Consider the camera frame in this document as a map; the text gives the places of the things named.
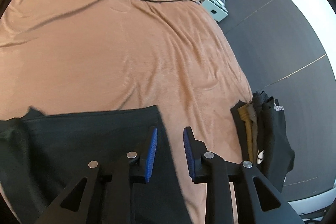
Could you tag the stack of folded clothes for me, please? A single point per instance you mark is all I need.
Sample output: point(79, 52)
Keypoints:
point(261, 129)

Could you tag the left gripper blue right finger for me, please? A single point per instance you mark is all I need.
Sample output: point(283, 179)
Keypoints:
point(193, 152)

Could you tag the black sleeveless shirt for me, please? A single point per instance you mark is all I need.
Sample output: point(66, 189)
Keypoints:
point(41, 154)

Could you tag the brown fleece blanket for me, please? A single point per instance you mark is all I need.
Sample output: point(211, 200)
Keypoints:
point(69, 56)

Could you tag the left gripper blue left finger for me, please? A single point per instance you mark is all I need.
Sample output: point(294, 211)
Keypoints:
point(147, 155)

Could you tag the white bedside table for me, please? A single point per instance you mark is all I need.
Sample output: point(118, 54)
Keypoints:
point(215, 9)

